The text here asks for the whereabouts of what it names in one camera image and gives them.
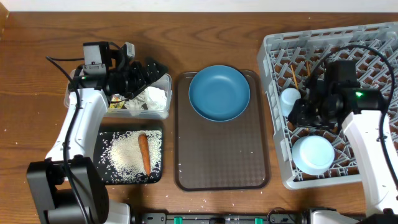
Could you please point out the white tissue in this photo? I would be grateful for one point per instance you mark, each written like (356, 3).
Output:
(151, 98)

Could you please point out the grey dishwasher rack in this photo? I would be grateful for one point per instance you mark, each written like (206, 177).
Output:
(276, 54)

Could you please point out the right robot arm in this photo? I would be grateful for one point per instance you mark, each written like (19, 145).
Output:
(361, 115)

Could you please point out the dark blue plate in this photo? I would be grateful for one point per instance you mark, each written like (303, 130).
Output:
(219, 93)

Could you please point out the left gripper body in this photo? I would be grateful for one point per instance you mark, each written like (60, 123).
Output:
(125, 82)

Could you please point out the brown serving tray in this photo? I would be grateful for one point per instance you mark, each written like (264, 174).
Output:
(213, 155)

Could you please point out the wooden chopstick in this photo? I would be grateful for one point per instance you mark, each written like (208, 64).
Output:
(294, 77)
(308, 68)

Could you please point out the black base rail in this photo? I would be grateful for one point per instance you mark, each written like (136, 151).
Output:
(195, 218)

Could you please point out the spilled white rice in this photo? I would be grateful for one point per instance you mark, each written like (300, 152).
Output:
(127, 155)

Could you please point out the light blue cup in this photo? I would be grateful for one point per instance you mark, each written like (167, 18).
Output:
(287, 100)

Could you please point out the foil snack wrapper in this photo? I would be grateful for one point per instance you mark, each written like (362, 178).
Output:
(117, 102)

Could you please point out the orange carrot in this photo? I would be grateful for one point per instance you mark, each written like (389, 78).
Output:
(144, 147)

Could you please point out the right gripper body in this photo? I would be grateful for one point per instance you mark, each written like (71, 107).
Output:
(312, 115)

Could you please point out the black waste tray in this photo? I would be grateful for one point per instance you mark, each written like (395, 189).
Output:
(155, 155)

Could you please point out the clear plastic bin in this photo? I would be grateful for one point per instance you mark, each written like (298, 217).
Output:
(164, 83)

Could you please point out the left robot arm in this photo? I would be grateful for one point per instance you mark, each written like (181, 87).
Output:
(65, 186)

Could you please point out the light blue bowl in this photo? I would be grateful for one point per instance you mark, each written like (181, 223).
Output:
(313, 155)

